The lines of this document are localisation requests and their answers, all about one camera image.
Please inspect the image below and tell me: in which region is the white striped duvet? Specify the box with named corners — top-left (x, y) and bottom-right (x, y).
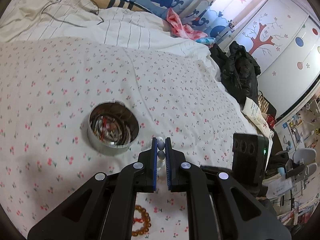
top-left (0, 0), bottom-right (213, 63)

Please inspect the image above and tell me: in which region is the tan dark striped pillow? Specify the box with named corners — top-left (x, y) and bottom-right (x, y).
top-left (85, 0), bottom-right (153, 13)

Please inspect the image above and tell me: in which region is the black cable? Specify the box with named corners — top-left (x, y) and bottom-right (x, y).
top-left (41, 0), bottom-right (104, 28)

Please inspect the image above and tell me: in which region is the amber bead bracelet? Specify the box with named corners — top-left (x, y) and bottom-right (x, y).
top-left (131, 204), bottom-right (152, 237)

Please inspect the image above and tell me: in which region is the white wardrobe with tree decal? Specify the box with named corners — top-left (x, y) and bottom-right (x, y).
top-left (234, 0), bottom-right (320, 117)

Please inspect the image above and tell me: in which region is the white bead bracelet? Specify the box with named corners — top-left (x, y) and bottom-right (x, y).
top-left (146, 136), bottom-right (167, 173)

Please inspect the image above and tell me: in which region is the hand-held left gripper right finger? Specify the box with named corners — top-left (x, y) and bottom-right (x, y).
top-left (164, 137), bottom-right (292, 240)

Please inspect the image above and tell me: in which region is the pink cloth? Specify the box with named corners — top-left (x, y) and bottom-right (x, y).
top-left (166, 8), bottom-right (208, 39)

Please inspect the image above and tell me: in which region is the white tote bag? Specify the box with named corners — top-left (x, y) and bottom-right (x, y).
top-left (241, 97), bottom-right (274, 138)

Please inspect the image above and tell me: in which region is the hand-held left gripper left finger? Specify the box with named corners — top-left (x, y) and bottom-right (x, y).
top-left (27, 137), bottom-right (159, 240)

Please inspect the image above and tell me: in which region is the grey white chair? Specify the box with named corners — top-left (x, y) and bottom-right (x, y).
top-left (285, 147), bottom-right (319, 180)

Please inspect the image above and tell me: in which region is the light blue packet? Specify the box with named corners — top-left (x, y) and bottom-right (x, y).
top-left (195, 37), bottom-right (215, 45)

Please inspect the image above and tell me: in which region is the cherry print bed sheet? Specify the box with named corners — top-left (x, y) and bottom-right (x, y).
top-left (0, 36), bottom-right (260, 240)

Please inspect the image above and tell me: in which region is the round metal tin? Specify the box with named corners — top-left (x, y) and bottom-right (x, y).
top-left (87, 100), bottom-right (140, 155)

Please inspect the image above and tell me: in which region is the tangle of mixed bracelets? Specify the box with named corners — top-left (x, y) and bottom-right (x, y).
top-left (90, 107), bottom-right (135, 145)

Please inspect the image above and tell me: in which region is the black jacket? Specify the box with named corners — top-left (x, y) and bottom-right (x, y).
top-left (209, 41), bottom-right (262, 105)

